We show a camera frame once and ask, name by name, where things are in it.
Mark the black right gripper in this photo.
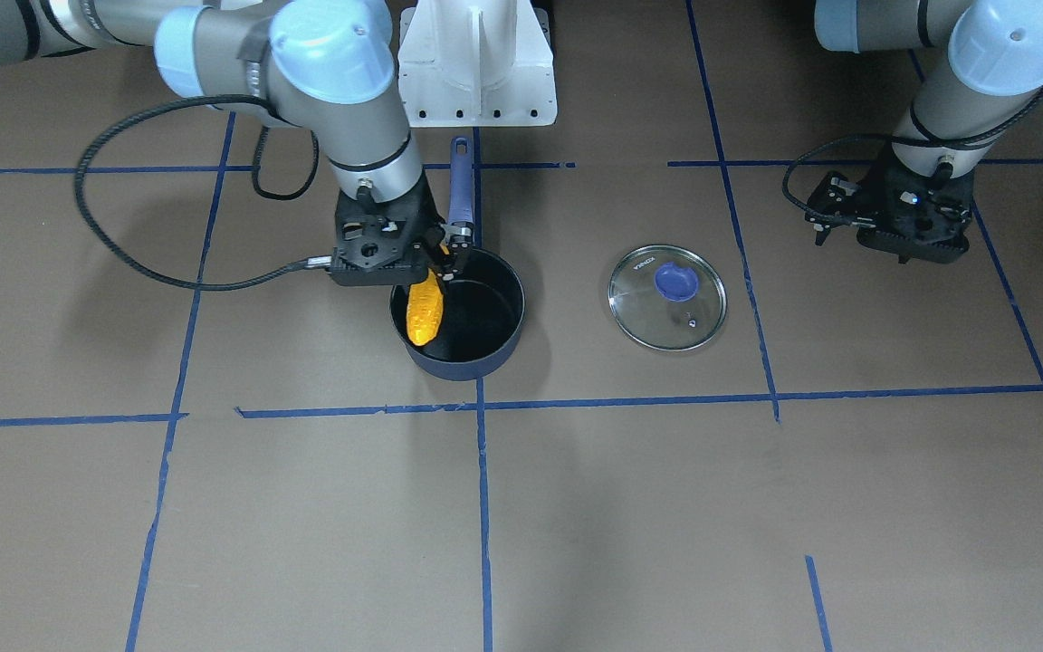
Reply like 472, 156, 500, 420
337, 177, 475, 282

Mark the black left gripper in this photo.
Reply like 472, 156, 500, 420
875, 149, 974, 218

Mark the yellow corn cob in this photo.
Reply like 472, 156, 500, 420
405, 271, 446, 347

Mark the glass pot lid blue knob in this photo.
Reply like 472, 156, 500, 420
606, 244, 728, 352

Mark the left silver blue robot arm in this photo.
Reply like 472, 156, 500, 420
814, 1, 1043, 201

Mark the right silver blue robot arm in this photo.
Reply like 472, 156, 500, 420
0, 1, 472, 292

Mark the dark blue saucepan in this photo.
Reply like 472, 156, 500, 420
389, 137, 526, 381

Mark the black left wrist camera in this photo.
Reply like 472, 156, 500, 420
806, 172, 972, 264

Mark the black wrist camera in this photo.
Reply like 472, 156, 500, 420
806, 172, 972, 264
328, 217, 429, 286

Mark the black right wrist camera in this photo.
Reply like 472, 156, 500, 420
328, 217, 429, 286

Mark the black camera cable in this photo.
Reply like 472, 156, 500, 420
74, 95, 334, 292
781, 134, 921, 218

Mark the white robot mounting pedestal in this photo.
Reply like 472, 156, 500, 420
397, 1, 559, 129

